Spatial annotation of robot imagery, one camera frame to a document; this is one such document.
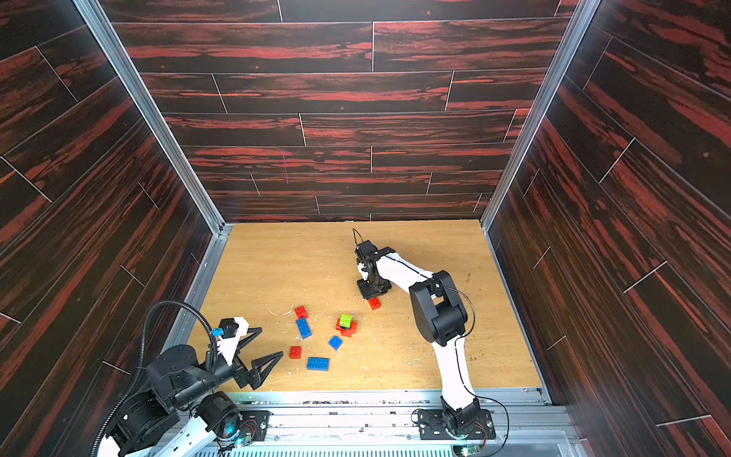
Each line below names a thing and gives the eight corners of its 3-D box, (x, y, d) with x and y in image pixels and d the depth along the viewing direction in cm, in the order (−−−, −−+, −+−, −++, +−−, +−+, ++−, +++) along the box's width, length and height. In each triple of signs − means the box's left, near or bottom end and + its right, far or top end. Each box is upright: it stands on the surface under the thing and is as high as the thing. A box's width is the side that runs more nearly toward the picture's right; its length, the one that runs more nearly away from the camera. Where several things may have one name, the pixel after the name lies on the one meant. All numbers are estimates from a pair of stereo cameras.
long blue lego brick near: (307, 370, 85) (306, 368, 83) (309, 360, 87) (307, 357, 85) (329, 370, 85) (328, 368, 83) (329, 360, 87) (329, 357, 85)
